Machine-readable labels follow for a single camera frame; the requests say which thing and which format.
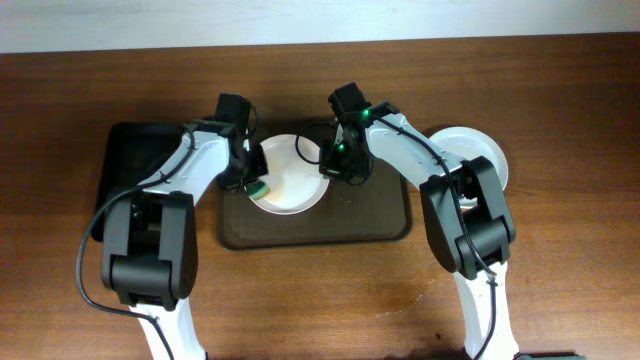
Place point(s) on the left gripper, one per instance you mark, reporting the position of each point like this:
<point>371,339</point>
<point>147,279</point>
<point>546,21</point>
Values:
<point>250,170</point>

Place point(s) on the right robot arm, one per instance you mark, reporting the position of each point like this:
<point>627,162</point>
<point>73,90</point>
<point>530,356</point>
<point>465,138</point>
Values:
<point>469,226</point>

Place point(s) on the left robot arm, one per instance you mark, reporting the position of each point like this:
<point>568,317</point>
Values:
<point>153,177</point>

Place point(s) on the small black tray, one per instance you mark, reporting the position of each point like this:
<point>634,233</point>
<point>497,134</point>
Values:
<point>134,152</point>

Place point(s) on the green yellow sponge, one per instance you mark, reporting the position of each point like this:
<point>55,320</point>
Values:
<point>257,190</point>

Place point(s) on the large brown serving tray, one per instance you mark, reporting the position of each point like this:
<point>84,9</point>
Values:
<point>378,210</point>

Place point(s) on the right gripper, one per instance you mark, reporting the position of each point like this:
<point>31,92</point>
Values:
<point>342,167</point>

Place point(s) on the white plate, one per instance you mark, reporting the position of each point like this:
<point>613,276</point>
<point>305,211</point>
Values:
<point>293,185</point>
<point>469,144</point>

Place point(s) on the white plate top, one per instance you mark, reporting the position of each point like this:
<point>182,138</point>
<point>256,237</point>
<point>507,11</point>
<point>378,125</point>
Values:
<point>293,185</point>

